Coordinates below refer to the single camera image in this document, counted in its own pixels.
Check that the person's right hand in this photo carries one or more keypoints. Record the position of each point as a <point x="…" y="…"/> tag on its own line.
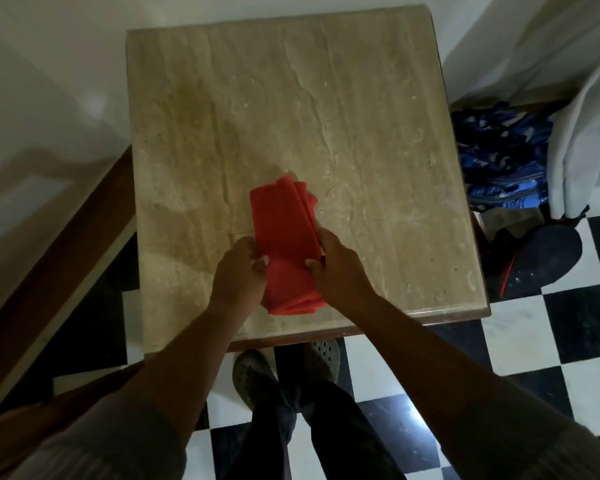
<point x="341" y="274"/>

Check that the white plastic bag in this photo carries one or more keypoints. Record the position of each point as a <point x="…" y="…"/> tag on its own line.
<point x="587" y="139"/>

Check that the person's right forearm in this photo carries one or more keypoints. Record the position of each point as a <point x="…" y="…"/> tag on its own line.
<point x="480" y="389"/>

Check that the white mattress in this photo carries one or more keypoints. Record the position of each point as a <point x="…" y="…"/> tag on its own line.
<point x="35" y="159"/>

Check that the red cloth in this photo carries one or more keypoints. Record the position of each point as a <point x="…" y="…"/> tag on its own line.
<point x="287" y="244"/>

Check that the brown wooden bed frame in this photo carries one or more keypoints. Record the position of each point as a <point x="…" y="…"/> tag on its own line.
<point x="55" y="274"/>

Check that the person's left forearm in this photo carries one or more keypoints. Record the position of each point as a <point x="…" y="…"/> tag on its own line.
<point x="145" y="379"/>

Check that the person's left hand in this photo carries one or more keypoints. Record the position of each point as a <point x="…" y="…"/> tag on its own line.
<point x="236" y="279"/>

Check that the person's dark trousers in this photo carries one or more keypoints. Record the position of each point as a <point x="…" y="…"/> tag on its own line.
<point x="310" y="429"/>

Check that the person's left thumb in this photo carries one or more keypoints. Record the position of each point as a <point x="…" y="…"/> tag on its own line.
<point x="261" y="263"/>

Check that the blue patterned bag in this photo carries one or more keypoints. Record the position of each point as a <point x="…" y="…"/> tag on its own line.
<point x="502" y="154"/>

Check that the grey clog shoe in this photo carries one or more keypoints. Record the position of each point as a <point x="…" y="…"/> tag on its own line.
<point x="323" y="358"/>
<point x="252" y="377"/>

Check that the marble top table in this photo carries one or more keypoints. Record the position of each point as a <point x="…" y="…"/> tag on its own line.
<point x="300" y="169"/>

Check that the person's right thumb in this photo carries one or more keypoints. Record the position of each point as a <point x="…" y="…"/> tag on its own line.
<point x="314" y="265"/>

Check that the white curtain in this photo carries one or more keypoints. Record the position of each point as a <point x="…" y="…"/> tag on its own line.
<point x="520" y="44"/>

